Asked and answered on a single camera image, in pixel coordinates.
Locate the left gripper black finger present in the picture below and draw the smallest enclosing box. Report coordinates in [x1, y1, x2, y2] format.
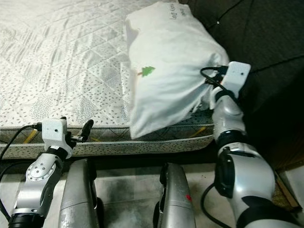
[80, 119, 95, 142]

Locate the white pillow with tree print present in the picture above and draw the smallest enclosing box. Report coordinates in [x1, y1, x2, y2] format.
[125, 1, 231, 140]

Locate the white quilted mattress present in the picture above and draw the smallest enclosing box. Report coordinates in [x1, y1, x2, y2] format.
[0, 0, 217, 160]

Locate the dark tufted headboard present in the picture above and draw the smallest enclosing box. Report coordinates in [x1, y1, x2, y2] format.
[185, 0, 304, 167]

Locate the silver robot right leg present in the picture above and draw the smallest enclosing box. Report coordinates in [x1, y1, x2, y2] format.
[152, 163, 190, 228]

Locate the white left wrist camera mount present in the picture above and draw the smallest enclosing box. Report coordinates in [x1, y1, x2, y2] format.
[42, 119, 68, 152]

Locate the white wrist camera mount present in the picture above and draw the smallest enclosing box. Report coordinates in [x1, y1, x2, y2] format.
[42, 119, 68, 152]
[221, 62, 251, 98]

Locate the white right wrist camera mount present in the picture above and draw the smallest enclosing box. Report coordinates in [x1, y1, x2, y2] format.
[221, 62, 251, 98]

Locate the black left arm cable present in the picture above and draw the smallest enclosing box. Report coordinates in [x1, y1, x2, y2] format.
[0, 124, 44, 162]

